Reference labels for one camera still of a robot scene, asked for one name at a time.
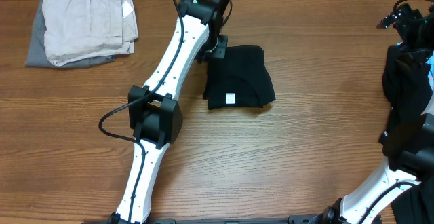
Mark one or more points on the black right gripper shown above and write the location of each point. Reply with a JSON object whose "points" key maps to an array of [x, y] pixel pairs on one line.
{"points": [[409, 15]]}

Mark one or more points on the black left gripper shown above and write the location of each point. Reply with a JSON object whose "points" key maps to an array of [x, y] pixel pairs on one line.
{"points": [[220, 50]]}

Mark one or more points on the black t-shirt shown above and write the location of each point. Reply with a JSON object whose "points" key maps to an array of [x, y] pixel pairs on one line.
{"points": [[240, 79]]}

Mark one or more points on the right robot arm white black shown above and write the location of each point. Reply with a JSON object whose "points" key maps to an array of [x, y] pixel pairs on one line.
{"points": [[407, 140]]}

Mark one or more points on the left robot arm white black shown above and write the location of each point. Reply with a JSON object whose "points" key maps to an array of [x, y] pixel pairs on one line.
{"points": [[154, 111]]}

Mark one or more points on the light blue garment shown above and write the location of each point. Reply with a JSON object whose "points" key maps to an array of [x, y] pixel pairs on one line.
{"points": [[417, 59]]}

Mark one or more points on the black garment pile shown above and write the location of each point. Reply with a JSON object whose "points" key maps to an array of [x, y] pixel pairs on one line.
{"points": [[407, 89]]}

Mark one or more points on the beige folded trousers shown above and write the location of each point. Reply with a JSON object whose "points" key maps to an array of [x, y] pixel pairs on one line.
{"points": [[80, 29]]}

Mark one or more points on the grey folded garment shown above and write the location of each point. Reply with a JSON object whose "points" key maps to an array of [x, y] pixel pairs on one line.
{"points": [[36, 52]]}

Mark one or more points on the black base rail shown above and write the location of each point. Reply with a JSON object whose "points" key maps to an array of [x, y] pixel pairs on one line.
{"points": [[294, 219]]}

